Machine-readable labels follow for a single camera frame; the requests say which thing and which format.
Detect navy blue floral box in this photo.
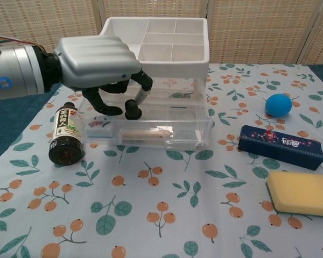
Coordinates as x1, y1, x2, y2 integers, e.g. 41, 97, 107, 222
237, 124, 323, 171

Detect dark sauce bottle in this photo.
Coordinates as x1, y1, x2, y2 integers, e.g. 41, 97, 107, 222
48, 102, 84, 165

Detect blue ball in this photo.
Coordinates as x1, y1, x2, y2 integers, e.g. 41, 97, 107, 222
266, 94, 293, 118

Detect tan wooden stick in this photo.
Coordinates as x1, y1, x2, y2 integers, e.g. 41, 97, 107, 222
120, 128, 175, 141

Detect yellow sponge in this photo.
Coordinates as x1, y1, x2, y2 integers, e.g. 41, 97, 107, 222
266, 171, 323, 218

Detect bamboo folding screen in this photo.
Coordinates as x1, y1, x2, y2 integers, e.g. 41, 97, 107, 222
0, 0, 323, 67

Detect white plastic drawer organizer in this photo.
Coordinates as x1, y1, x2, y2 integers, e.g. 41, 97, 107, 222
98, 17, 211, 121

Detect clear plastic drawer with tile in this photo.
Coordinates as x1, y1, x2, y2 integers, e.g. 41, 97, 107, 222
79, 77, 215, 148

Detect coloured wrist wires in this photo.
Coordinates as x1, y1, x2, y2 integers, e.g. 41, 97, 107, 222
0, 34, 48, 53

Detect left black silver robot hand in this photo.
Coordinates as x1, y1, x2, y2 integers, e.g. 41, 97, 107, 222
52, 34, 153, 116

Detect white mahjong tile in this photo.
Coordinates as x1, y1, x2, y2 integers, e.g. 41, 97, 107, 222
85, 118, 115, 138

